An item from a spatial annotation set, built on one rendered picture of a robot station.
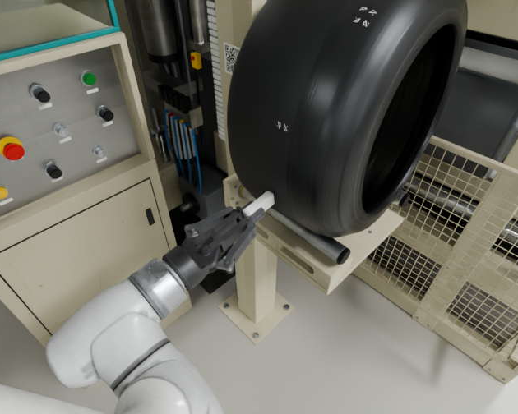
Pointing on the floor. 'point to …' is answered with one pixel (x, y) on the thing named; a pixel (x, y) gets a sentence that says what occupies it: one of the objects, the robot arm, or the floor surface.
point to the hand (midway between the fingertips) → (259, 207)
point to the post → (229, 13)
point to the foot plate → (256, 331)
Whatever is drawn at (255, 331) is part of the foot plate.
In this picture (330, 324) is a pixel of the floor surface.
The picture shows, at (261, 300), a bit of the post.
